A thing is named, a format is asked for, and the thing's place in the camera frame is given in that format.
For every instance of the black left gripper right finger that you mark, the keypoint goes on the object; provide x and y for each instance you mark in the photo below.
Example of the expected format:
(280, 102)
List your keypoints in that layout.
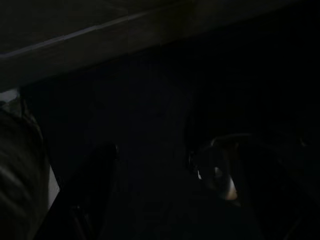
(282, 212)

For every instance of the person leg in olive trousers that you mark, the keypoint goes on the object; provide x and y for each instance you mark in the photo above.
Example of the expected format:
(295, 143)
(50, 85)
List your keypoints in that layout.
(17, 175)

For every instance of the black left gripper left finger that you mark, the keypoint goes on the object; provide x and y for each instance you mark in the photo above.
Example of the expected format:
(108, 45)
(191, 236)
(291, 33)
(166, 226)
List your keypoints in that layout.
(85, 200)

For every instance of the black robot foot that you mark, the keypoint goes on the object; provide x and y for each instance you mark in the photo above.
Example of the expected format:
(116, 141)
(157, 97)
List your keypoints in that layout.
(215, 175)

